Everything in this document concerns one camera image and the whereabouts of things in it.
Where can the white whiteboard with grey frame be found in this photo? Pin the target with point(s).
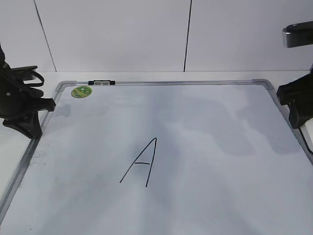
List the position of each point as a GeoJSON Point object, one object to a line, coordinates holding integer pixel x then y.
{"type": "Point", "coordinates": [166, 159]}

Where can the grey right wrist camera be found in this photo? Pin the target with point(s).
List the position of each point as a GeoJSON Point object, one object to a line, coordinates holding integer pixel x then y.
{"type": "Point", "coordinates": [298, 34]}

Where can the black grey frame clip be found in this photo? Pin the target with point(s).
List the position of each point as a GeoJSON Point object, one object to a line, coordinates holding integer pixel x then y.
{"type": "Point", "coordinates": [101, 82]}

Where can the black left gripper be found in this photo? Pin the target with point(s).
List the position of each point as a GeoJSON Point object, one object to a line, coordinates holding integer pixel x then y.
{"type": "Point", "coordinates": [21, 99]}

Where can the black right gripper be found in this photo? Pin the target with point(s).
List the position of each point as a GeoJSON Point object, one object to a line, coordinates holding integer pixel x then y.
{"type": "Point", "coordinates": [298, 94]}

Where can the round green magnet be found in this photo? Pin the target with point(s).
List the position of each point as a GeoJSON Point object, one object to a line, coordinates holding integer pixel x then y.
{"type": "Point", "coordinates": [81, 92]}

